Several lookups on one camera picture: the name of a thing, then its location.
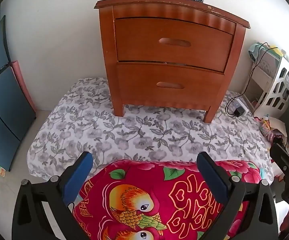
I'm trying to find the black cable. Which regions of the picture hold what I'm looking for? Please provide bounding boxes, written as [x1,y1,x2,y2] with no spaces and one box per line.
[225,42,278,117]

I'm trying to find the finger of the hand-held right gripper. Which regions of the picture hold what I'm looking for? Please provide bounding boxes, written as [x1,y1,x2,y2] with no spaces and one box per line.
[270,142,289,180]

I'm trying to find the brown wooden nightstand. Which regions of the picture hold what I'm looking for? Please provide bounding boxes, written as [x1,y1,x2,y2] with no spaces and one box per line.
[94,0,251,123]

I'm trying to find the red bird printed blanket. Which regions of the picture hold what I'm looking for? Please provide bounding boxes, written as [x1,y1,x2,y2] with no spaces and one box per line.
[72,159,262,240]

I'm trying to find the white power strip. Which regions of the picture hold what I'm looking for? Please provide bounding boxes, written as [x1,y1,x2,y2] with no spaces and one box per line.
[228,97,250,117]

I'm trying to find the grey floral bedsheet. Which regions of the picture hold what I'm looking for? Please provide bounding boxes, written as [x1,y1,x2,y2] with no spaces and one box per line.
[27,77,275,183]

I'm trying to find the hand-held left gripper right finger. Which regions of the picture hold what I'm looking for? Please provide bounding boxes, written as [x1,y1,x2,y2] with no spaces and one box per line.
[197,151,279,240]

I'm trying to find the pink board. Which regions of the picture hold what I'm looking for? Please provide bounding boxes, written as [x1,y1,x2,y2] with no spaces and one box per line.
[10,60,37,113]

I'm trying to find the white plastic basket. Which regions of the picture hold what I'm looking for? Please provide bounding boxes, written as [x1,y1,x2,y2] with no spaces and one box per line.
[248,50,289,118]

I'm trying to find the dark blue cabinet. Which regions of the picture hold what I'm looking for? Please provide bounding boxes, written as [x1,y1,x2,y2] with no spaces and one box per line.
[0,5,37,172]

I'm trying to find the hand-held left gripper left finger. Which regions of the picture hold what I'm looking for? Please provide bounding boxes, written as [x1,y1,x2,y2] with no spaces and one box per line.
[12,151,94,240]

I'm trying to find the light green cloth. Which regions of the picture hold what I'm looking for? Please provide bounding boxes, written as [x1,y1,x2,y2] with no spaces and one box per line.
[248,42,270,63]

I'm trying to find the colourful packets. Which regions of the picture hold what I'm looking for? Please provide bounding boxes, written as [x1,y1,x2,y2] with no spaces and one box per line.
[258,116,289,143]

